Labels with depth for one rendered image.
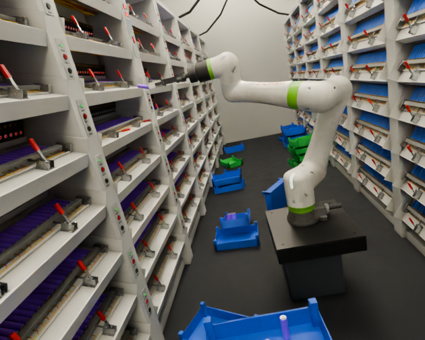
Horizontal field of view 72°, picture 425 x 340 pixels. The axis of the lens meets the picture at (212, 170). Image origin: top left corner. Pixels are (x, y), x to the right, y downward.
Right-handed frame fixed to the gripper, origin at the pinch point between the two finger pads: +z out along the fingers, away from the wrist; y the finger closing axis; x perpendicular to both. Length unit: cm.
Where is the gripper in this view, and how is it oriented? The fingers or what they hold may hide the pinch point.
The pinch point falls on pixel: (156, 84)
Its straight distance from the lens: 147.2
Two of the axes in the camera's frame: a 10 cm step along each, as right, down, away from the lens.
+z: -9.6, 2.1, 1.6
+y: -0.8, 3.5, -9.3
